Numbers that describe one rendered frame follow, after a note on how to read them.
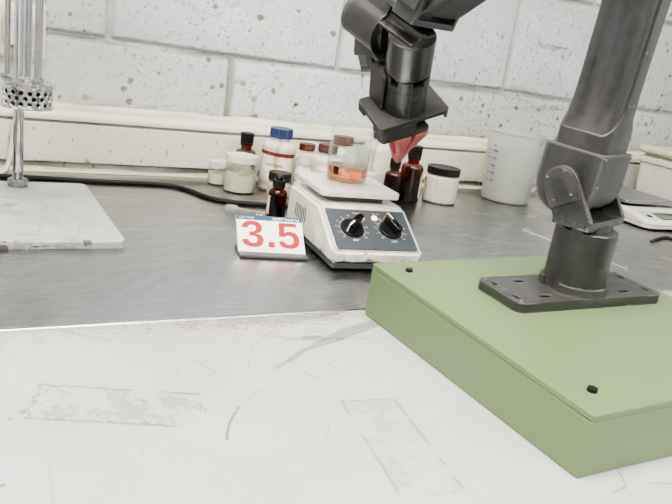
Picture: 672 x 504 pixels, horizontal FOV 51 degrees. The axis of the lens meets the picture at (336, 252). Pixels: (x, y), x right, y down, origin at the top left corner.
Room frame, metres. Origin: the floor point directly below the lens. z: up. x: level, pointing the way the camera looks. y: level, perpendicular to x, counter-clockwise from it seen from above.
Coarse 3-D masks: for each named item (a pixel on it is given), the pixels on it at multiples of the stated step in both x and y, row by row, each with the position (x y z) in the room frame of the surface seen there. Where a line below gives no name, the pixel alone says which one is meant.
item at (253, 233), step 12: (240, 228) 0.89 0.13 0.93; (252, 228) 0.90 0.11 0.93; (264, 228) 0.90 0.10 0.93; (276, 228) 0.91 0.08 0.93; (288, 228) 0.92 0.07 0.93; (240, 240) 0.88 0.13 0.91; (252, 240) 0.88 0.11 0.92; (264, 240) 0.89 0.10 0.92; (276, 240) 0.90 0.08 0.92; (288, 240) 0.90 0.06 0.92; (300, 240) 0.91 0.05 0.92
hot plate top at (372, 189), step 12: (312, 180) 0.98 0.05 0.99; (324, 180) 0.99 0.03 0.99; (372, 180) 1.05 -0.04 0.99; (324, 192) 0.93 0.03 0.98; (336, 192) 0.93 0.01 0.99; (348, 192) 0.94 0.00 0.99; (360, 192) 0.95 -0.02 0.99; (372, 192) 0.96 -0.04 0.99; (384, 192) 0.97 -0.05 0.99; (396, 192) 0.98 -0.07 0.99
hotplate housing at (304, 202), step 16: (304, 192) 0.99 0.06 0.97; (288, 208) 1.03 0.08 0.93; (304, 208) 0.96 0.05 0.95; (320, 208) 0.92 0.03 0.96; (336, 208) 0.92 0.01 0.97; (352, 208) 0.93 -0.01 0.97; (368, 208) 0.94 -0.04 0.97; (384, 208) 0.96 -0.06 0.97; (400, 208) 0.97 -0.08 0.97; (304, 224) 0.96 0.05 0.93; (320, 224) 0.90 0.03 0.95; (304, 240) 0.96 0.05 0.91; (320, 240) 0.89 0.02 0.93; (320, 256) 0.89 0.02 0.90; (336, 256) 0.85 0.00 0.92; (352, 256) 0.86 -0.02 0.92; (368, 256) 0.87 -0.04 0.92; (384, 256) 0.88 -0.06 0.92; (400, 256) 0.89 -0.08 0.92; (416, 256) 0.90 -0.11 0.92
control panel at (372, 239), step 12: (336, 216) 0.91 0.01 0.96; (348, 216) 0.92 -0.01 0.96; (384, 216) 0.94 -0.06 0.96; (396, 216) 0.95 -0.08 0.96; (336, 228) 0.89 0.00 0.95; (372, 228) 0.91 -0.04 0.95; (408, 228) 0.93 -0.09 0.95; (336, 240) 0.87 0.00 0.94; (348, 240) 0.88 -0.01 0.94; (360, 240) 0.88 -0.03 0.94; (372, 240) 0.89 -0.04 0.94; (384, 240) 0.90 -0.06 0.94; (396, 240) 0.91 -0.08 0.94; (408, 240) 0.91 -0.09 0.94
